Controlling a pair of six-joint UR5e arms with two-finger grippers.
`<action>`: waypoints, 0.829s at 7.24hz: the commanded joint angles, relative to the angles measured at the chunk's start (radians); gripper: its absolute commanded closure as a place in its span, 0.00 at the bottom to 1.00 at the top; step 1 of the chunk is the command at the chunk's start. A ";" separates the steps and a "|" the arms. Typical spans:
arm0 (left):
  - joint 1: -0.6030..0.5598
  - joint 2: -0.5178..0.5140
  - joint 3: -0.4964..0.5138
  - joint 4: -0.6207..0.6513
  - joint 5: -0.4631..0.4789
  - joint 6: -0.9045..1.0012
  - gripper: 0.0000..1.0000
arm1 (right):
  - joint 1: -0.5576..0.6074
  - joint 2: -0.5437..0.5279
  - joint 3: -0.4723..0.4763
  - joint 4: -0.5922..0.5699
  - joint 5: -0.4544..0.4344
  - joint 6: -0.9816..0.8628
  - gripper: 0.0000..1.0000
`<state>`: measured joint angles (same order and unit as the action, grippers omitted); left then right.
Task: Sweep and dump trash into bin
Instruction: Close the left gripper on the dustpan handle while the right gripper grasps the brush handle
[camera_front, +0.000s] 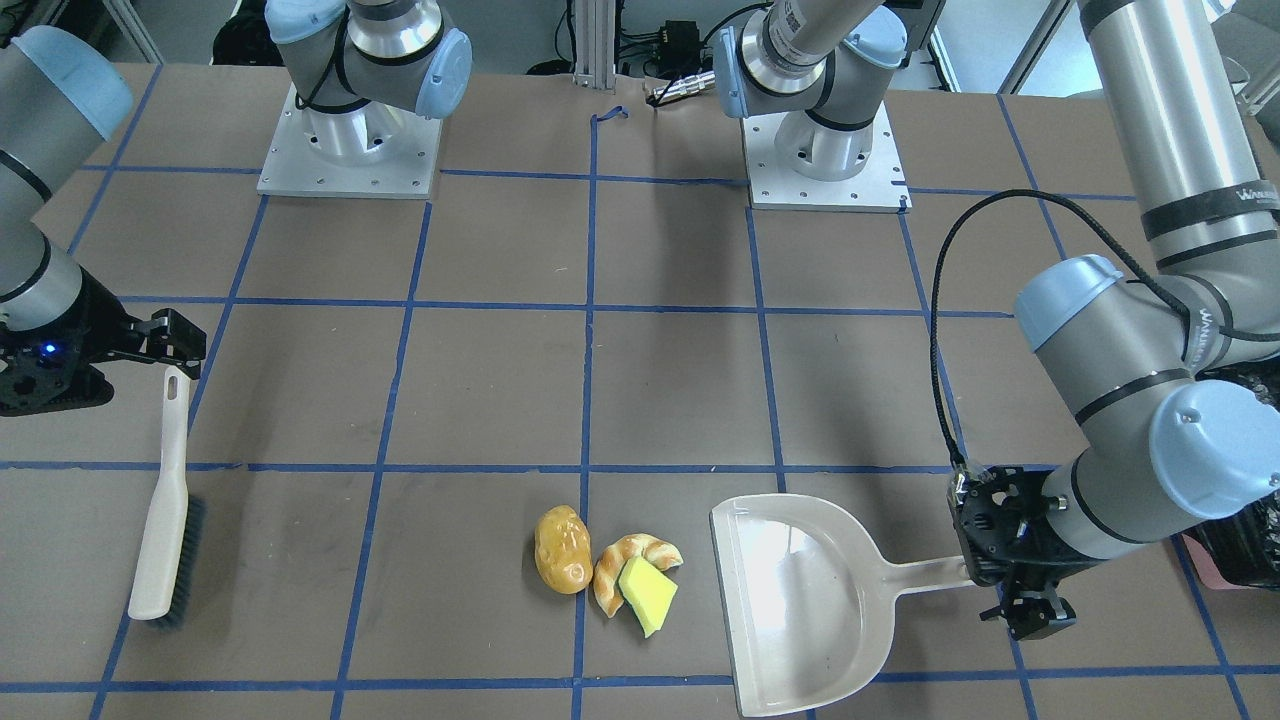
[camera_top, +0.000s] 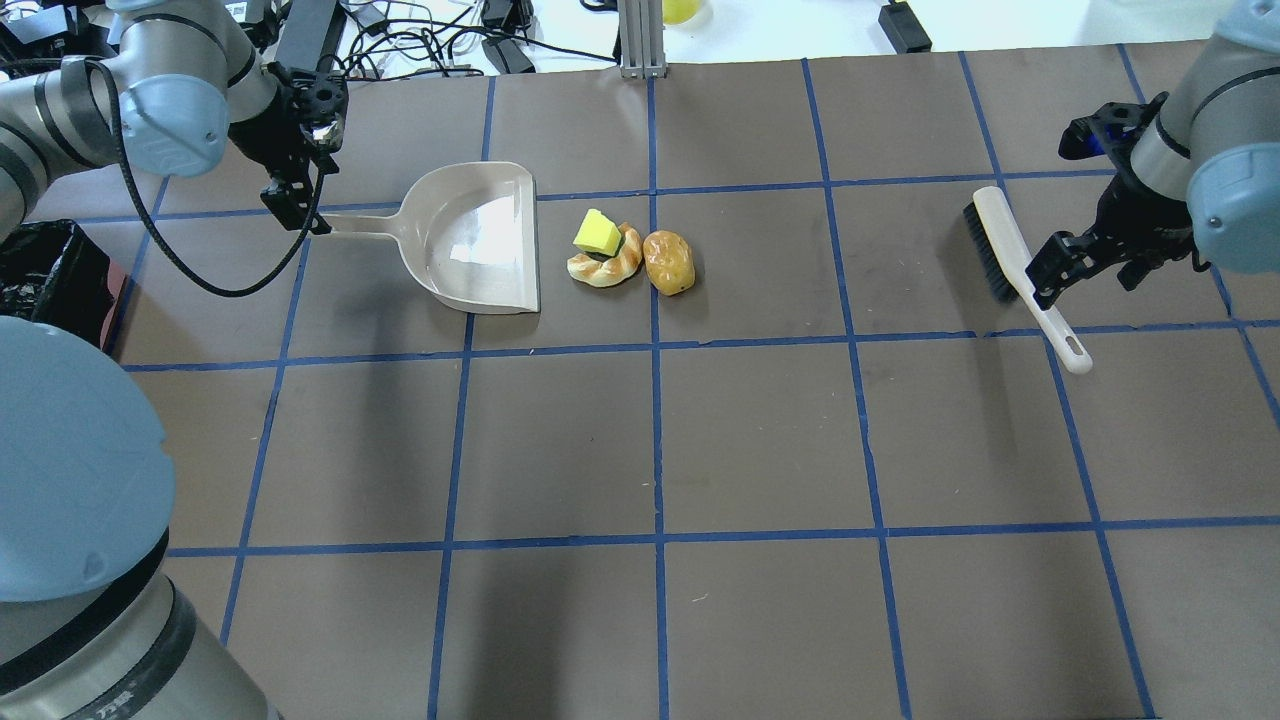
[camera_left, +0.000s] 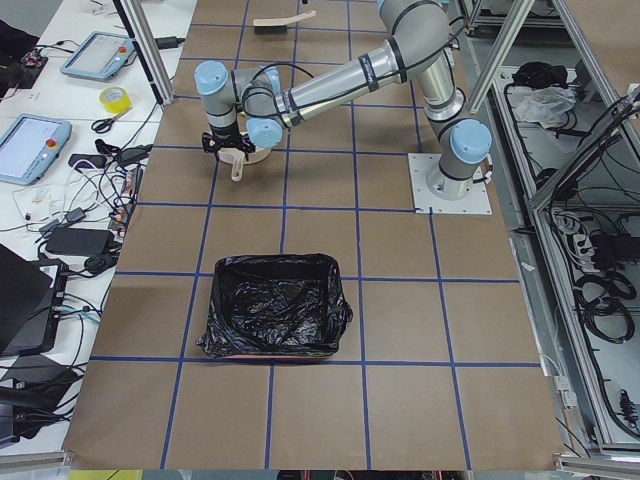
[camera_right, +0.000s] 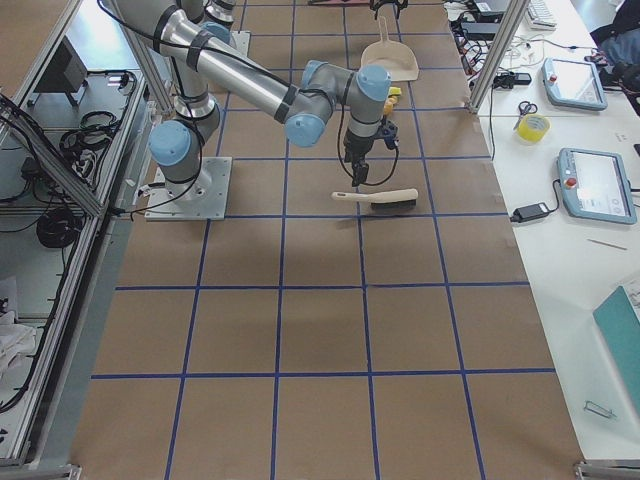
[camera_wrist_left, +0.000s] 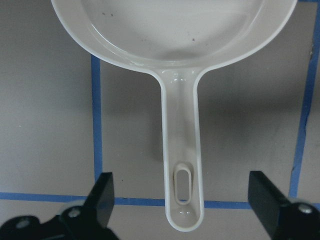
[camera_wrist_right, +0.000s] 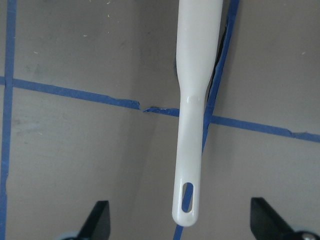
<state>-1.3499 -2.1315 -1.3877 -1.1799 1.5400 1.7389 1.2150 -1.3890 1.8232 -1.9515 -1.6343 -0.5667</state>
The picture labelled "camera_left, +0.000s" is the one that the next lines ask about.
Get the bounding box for bin with black bag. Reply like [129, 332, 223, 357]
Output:
[196, 253, 353, 358]

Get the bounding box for black power adapter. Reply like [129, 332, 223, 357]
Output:
[45, 228, 114, 256]

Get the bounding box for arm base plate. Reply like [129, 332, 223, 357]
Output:
[408, 153, 492, 215]

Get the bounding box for lower blue teach pendant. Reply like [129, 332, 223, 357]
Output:
[1, 114, 72, 186]

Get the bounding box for black handled scissors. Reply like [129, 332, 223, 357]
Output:
[90, 110, 127, 135]

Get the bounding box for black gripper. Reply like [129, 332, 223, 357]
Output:
[201, 129, 255, 152]

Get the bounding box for blue teach pendant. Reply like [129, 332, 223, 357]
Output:
[60, 31, 136, 81]
[1, 114, 72, 186]

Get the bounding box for white crumpled cloth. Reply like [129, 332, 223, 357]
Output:
[514, 87, 576, 128]

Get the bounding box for black laptop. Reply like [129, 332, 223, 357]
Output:
[1, 246, 69, 357]

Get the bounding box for beige hand brush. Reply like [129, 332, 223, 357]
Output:
[252, 10, 317, 34]

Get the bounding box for yellow tape roll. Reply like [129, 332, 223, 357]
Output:
[99, 86, 132, 114]

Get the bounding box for upper blue teach pendant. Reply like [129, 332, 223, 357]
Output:
[60, 31, 136, 81]

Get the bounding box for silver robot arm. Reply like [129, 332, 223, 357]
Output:
[194, 1, 492, 200]

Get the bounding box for beige plastic dustpan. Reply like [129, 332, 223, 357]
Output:
[219, 130, 272, 183]

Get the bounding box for aluminium frame post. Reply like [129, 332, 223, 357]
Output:
[113, 0, 174, 106]

